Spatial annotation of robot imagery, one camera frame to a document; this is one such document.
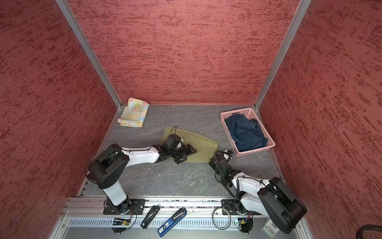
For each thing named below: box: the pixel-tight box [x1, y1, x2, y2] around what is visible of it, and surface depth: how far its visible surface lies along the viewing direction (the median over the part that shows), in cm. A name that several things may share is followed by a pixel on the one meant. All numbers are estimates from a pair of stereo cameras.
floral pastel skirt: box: [117, 97, 150, 128], surface depth 116 cm
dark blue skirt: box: [224, 114, 269, 152], surface depth 98 cm
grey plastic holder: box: [261, 217, 280, 238], surface depth 68 cm
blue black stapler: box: [157, 207, 188, 238], surface depth 68 cm
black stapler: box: [140, 205, 159, 230], surface depth 70 cm
